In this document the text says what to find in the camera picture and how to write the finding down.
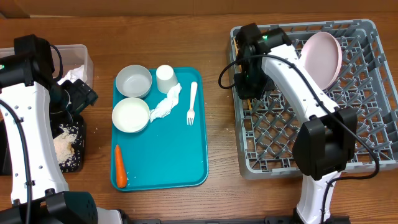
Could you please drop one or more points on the white plastic cup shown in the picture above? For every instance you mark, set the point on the white plastic cup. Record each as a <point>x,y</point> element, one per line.
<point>166,78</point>

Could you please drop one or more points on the pink round plate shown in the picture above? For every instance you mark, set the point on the pink round plate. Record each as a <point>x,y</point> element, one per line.
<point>321,56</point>

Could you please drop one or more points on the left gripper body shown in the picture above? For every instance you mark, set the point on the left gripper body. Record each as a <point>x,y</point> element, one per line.
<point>69,98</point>

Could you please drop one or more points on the orange carrot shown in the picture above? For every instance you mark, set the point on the orange carrot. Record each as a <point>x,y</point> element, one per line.
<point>121,177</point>

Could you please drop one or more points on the grey dishwasher rack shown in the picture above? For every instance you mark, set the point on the grey dishwasher rack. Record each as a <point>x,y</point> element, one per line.
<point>265,135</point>

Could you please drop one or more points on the white plastic fork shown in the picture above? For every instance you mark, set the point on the white plastic fork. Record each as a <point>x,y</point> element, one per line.
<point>191,112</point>

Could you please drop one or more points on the wooden chopstick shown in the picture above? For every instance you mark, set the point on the wooden chopstick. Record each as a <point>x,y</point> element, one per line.
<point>248,100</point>

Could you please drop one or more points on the grey bowl with rice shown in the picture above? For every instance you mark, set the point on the grey bowl with rice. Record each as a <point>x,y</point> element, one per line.
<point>134,81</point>

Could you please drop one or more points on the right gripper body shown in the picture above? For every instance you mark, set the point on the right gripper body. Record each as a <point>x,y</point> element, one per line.
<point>252,86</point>

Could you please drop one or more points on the teal serving tray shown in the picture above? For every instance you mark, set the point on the teal serving tray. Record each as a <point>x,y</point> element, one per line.
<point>168,152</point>

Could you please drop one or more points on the white bowl with peanuts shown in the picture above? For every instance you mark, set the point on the white bowl with peanuts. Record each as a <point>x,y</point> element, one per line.
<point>131,115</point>

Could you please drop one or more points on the clear plastic storage bin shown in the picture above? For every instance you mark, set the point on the clear plastic storage bin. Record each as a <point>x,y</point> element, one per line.
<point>73,56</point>

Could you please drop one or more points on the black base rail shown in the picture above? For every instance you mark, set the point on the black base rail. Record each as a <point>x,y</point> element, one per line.
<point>266,220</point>

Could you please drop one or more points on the pile of peanuts and rice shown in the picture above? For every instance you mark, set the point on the pile of peanuts and rice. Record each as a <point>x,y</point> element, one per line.
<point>63,144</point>

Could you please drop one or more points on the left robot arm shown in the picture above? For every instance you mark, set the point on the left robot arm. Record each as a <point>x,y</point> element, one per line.
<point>30,93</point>

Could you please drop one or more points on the torn white napkin piece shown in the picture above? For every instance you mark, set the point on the torn white napkin piece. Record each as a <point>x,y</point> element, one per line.
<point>167,104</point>

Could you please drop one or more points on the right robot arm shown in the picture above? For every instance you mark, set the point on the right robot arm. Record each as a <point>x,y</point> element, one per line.
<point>326,139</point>

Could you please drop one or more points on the black plastic waste bin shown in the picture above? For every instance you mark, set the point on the black plastic waste bin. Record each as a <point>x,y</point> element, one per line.
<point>79,127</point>

